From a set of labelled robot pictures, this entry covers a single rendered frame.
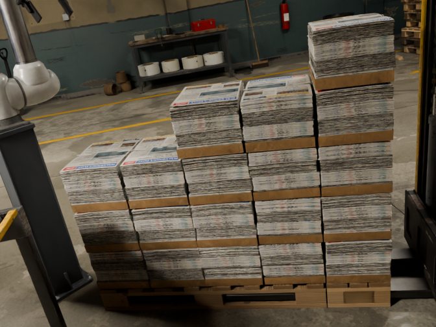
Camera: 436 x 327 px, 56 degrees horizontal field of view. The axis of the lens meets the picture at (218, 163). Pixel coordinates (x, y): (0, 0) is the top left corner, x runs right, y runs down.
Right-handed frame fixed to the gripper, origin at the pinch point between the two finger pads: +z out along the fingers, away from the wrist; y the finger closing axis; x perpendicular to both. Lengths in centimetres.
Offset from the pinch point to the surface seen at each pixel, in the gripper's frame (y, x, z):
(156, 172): 17, 24, 68
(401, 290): 60, -22, 176
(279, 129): 41, -27, 80
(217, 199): 27, 11, 93
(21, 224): -32, 51, 55
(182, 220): 19, 30, 93
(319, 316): 36, 8, 167
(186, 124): 26, 0, 58
